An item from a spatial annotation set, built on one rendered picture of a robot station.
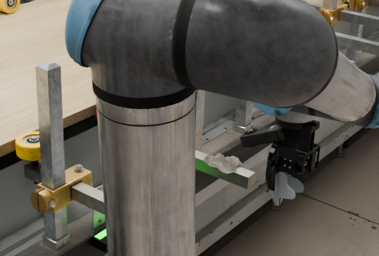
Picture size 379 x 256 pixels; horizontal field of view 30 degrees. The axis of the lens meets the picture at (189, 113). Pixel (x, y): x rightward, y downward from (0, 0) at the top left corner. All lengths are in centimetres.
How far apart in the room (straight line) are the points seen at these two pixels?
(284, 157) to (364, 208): 176
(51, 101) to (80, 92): 42
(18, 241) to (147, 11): 115
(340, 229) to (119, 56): 236
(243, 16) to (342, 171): 280
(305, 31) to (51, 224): 97
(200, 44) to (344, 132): 281
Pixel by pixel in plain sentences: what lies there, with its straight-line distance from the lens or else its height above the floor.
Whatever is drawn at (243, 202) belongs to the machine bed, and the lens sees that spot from 278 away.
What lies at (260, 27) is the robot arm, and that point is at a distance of 67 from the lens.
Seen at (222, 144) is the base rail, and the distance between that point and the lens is 202.
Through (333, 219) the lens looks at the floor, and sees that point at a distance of 306.
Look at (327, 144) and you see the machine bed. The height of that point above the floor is 16.
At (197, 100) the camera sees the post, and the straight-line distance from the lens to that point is 182.
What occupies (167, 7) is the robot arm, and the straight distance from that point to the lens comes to 68.
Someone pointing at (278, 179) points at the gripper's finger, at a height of 89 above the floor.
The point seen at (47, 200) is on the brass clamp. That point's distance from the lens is 150.
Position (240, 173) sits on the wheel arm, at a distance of 155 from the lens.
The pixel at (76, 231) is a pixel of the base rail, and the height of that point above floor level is 70.
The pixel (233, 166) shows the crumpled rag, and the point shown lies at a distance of 156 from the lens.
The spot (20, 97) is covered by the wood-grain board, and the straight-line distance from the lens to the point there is 182.
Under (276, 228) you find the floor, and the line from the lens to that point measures 295.
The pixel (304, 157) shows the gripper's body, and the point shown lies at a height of 97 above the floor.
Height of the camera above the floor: 161
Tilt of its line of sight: 25 degrees down
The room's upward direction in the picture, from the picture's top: 2 degrees clockwise
